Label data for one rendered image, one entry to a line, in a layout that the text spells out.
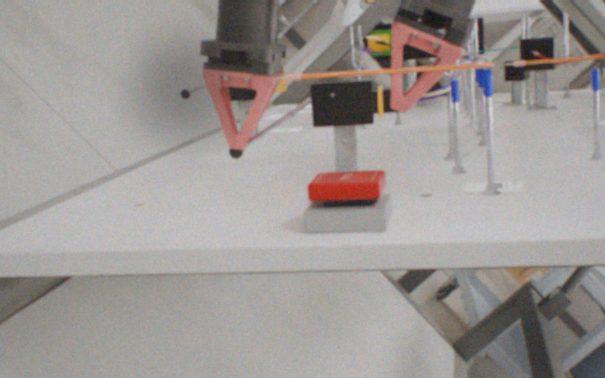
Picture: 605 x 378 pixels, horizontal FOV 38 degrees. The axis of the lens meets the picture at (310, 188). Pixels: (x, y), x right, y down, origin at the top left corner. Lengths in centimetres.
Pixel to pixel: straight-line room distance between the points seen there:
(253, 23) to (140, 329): 33
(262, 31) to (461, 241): 33
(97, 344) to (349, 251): 35
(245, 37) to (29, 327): 32
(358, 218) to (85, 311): 36
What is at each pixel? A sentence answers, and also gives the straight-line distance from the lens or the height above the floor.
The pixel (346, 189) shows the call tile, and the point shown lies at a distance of 61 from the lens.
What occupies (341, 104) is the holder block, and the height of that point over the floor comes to 111.
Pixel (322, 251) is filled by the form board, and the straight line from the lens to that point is 58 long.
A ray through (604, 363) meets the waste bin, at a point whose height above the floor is 55.
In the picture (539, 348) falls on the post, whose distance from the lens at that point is 147.
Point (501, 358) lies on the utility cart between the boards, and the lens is 484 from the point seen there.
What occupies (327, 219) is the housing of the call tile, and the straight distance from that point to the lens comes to 61.
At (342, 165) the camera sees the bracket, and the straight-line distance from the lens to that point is 83.
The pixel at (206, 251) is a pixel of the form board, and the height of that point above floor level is 101.
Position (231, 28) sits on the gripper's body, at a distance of 82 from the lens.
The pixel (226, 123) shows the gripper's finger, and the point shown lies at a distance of 84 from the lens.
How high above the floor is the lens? 123
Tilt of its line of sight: 14 degrees down
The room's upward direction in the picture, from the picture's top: 47 degrees clockwise
